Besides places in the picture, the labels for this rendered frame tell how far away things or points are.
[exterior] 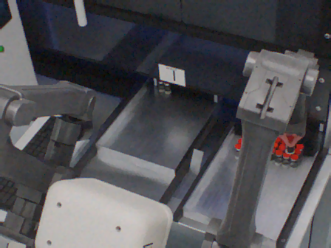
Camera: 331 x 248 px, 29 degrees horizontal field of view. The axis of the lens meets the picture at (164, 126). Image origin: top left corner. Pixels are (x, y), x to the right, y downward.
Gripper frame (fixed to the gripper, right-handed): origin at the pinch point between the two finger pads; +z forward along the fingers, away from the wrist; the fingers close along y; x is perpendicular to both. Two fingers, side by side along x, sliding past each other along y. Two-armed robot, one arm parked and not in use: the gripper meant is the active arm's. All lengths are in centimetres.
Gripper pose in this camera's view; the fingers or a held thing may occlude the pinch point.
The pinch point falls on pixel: (290, 140)
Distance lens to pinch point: 159.6
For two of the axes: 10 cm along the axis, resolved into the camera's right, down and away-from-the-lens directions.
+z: 1.2, 6.5, 7.5
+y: 2.0, -7.5, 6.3
